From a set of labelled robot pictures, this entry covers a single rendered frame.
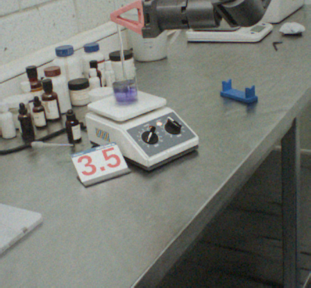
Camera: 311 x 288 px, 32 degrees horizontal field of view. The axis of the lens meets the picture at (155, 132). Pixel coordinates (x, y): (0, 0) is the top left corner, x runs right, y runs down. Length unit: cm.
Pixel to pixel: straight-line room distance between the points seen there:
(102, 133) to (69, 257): 35
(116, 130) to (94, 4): 76
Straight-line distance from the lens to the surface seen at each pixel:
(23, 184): 103
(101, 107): 108
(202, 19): 98
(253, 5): 95
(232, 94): 132
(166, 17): 99
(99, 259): 78
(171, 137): 103
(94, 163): 100
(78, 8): 166
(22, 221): 89
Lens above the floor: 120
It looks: 23 degrees down
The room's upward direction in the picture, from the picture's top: 6 degrees counter-clockwise
